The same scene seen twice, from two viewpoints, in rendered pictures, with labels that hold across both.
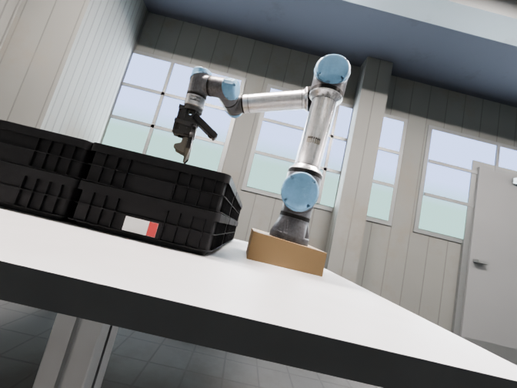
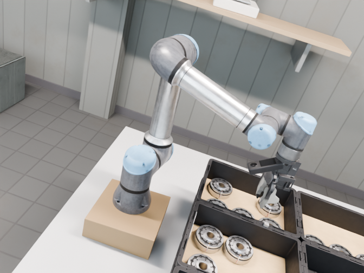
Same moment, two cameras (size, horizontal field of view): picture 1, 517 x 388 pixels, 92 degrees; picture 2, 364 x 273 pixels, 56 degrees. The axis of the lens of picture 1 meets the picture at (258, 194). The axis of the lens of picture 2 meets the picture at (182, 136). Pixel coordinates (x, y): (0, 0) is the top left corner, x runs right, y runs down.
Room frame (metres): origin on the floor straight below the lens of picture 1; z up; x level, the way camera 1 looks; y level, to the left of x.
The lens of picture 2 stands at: (1.94, 0.04, 1.75)
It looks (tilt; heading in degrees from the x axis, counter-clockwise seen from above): 31 degrees down; 184
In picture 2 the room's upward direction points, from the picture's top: 18 degrees clockwise
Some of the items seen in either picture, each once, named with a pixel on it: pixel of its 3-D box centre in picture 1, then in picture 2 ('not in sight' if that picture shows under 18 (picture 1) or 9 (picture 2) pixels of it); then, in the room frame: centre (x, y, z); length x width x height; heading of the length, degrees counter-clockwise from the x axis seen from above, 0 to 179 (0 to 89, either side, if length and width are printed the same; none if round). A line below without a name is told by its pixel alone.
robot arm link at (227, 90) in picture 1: (225, 90); (270, 120); (0.89, 0.22, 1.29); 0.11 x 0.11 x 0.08; 79
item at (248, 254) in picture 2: not in sight; (239, 247); (1.05, 0.28, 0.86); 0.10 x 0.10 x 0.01
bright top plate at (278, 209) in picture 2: not in sight; (270, 204); (0.75, 0.40, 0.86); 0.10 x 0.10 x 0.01
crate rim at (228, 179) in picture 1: (175, 173); (249, 195); (0.82, 0.28, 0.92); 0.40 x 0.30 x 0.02; 90
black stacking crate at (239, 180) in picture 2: (171, 188); (245, 205); (0.82, 0.28, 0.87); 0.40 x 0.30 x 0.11; 90
